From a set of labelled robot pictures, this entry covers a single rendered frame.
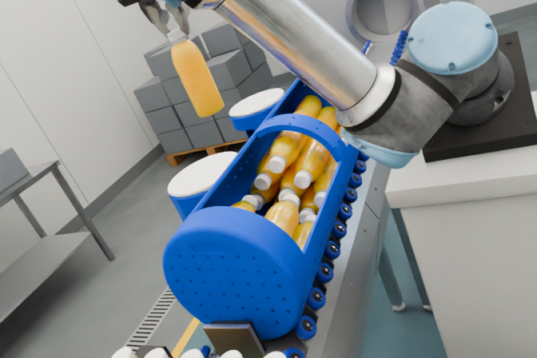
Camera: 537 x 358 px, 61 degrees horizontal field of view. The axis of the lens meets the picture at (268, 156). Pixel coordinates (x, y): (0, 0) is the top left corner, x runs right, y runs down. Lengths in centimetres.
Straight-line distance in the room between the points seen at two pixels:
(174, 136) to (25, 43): 162
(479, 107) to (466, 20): 19
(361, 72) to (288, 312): 45
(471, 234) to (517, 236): 7
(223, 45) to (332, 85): 406
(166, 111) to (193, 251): 403
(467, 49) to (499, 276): 46
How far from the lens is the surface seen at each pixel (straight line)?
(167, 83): 468
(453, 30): 72
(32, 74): 482
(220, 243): 82
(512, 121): 90
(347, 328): 105
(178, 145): 498
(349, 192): 125
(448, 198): 85
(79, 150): 492
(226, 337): 90
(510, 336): 109
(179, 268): 91
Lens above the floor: 159
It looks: 22 degrees down
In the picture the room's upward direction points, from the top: 23 degrees counter-clockwise
